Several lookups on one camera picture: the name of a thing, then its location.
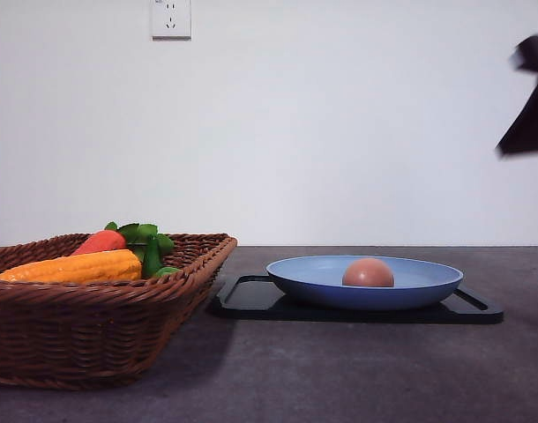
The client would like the blue round plate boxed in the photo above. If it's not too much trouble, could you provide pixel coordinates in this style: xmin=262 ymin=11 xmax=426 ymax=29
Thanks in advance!
xmin=266 ymin=256 xmax=463 ymax=311

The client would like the brown wicker basket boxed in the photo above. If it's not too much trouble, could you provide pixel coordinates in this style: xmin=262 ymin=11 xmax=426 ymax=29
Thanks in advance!
xmin=0 ymin=233 xmax=238 ymax=390

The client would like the black rectangular tray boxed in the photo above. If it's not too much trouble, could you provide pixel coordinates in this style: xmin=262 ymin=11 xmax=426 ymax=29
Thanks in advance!
xmin=211 ymin=276 xmax=504 ymax=323

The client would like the white wall power socket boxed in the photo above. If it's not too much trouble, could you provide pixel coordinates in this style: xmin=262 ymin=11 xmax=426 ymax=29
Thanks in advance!
xmin=152 ymin=0 xmax=192 ymax=42

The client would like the orange toy carrot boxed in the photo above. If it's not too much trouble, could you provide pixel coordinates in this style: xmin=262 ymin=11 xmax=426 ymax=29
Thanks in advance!
xmin=72 ymin=229 xmax=126 ymax=256

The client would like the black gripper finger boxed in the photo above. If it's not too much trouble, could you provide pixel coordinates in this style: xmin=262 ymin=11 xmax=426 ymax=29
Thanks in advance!
xmin=496 ymin=35 xmax=538 ymax=157

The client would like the green toy leafy vegetable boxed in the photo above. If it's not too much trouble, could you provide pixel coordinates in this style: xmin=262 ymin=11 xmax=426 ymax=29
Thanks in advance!
xmin=104 ymin=222 xmax=181 ymax=278

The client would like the yellow toy corn cob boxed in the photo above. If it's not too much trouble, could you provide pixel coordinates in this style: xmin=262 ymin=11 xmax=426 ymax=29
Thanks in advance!
xmin=0 ymin=249 xmax=142 ymax=283

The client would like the brown egg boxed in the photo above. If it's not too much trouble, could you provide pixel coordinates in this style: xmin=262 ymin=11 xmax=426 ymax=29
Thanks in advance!
xmin=343 ymin=257 xmax=394 ymax=287

